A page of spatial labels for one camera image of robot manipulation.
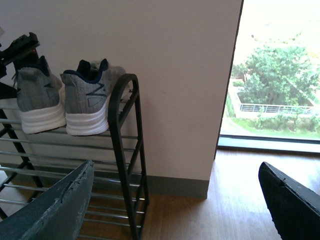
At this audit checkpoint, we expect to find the grey sneaker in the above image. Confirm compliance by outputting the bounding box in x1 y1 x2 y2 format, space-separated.
60 58 126 136
15 56 66 134

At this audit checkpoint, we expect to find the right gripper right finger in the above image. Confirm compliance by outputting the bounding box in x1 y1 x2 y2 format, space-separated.
258 162 320 240

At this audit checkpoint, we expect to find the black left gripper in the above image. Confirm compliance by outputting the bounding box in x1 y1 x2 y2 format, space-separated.
0 32 40 78

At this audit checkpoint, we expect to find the black metal shoe rack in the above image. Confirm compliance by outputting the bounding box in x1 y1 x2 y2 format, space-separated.
0 74 149 240

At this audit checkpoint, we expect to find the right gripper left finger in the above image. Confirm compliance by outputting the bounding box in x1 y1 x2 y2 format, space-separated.
0 160 94 240

